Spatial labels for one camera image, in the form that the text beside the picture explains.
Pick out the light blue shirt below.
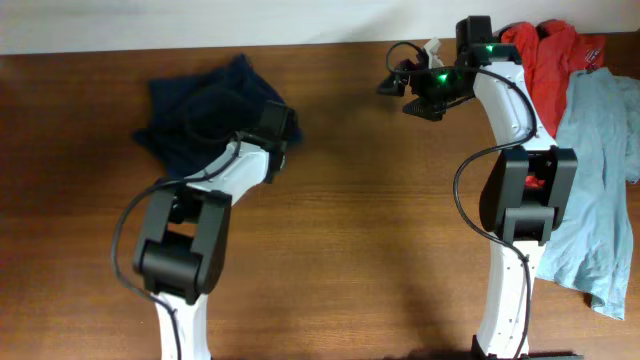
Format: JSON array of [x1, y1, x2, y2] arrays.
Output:
[[537, 68, 639, 320]]

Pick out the red shirt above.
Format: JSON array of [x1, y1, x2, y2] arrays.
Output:
[[499, 18, 607, 191]]

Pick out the navy blue shorts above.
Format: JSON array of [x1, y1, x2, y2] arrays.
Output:
[[132, 54, 284, 178]]

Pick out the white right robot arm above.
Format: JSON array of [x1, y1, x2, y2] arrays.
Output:
[[377, 16, 578, 359]]

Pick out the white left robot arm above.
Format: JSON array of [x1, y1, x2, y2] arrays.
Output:
[[132, 101, 297, 359]]

